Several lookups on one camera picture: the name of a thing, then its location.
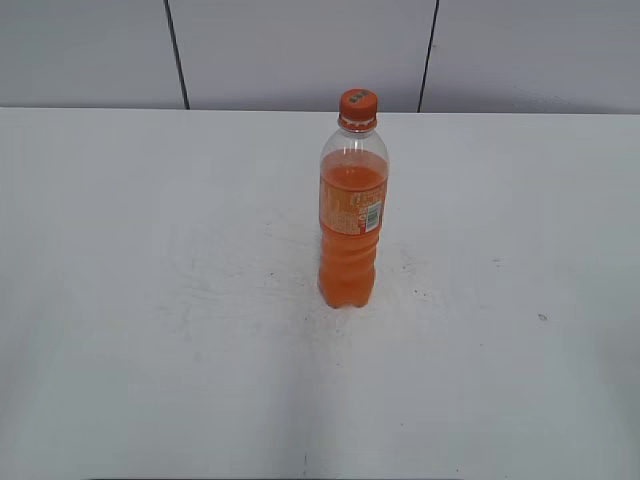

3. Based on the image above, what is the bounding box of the orange drink plastic bottle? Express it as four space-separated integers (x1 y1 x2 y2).
318 117 389 308

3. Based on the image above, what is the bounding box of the orange bottle cap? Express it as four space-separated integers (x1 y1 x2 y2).
338 88 378 131

